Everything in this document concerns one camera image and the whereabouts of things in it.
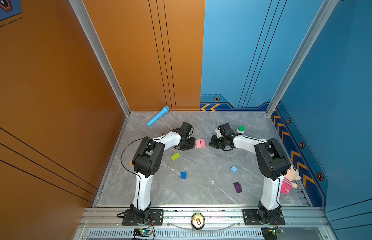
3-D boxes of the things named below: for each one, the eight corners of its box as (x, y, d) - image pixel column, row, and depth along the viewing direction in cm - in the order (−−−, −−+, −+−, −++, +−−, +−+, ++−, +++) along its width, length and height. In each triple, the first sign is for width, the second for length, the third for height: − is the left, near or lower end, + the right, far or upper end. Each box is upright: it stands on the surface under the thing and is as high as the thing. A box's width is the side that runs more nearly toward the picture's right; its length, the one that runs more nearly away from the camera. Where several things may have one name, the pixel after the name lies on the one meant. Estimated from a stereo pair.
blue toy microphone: (146, 125, 114) (145, 122, 111) (165, 108, 126) (165, 105, 124) (151, 128, 113) (150, 125, 110) (169, 110, 125) (169, 107, 122)
